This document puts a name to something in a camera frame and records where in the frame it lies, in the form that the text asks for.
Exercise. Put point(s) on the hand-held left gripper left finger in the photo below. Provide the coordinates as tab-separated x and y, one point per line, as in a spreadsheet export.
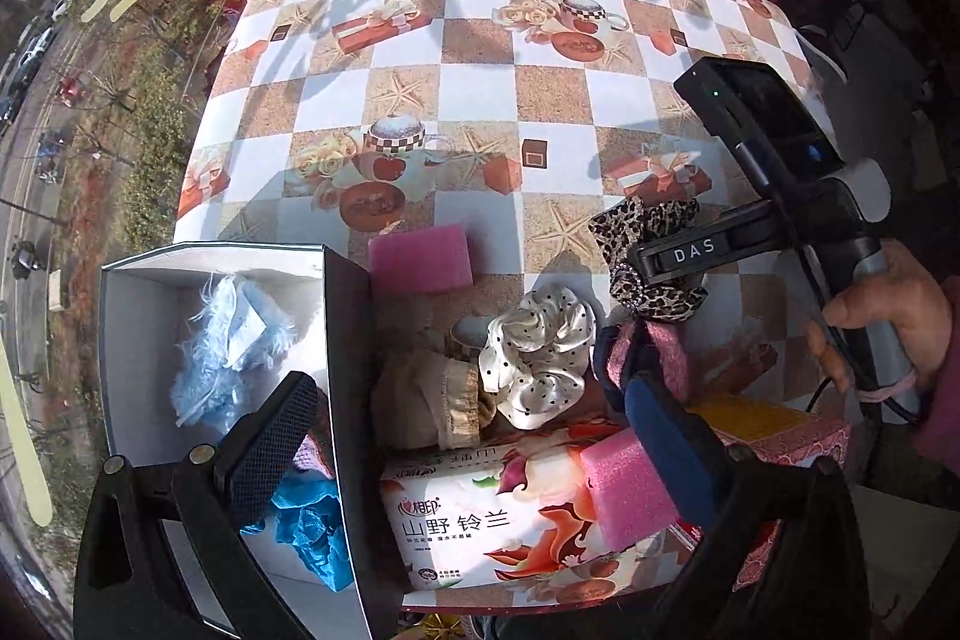
274	445

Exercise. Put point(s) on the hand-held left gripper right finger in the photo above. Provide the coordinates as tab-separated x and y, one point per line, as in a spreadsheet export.
675	452

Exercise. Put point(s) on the blue plastic bag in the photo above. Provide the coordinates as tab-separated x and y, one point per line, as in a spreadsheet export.
311	535

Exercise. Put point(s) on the pink and black scrunchie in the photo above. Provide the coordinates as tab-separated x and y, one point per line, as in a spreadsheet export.
667	355

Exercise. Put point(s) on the light blue fluffy scrunchie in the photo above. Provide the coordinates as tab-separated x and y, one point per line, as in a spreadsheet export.
225	347

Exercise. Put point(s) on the beige frilled scrunchie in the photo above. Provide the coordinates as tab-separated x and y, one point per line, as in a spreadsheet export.
420	407

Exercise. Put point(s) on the leopard print scrunchie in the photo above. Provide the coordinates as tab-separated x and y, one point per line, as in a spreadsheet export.
660	299

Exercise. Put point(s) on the white box with dark outside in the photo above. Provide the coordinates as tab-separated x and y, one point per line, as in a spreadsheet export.
142	347

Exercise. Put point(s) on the white polka dot scrunchie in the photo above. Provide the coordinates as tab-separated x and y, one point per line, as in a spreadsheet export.
536	355

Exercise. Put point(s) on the pink sponge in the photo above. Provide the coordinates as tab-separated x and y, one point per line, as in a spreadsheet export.
420	259
626	490

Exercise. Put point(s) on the person's right hand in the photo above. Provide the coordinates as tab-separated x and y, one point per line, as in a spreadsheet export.
934	317

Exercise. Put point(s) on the red patterned carton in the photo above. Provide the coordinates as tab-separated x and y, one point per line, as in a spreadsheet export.
780	445

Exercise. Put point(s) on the floral tissue pack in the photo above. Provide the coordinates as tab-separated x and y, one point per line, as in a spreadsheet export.
487	520

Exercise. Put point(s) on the gold foil decoration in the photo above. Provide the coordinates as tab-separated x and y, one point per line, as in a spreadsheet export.
439	629

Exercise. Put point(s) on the checkered printed tablecloth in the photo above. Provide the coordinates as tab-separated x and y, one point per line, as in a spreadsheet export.
480	85

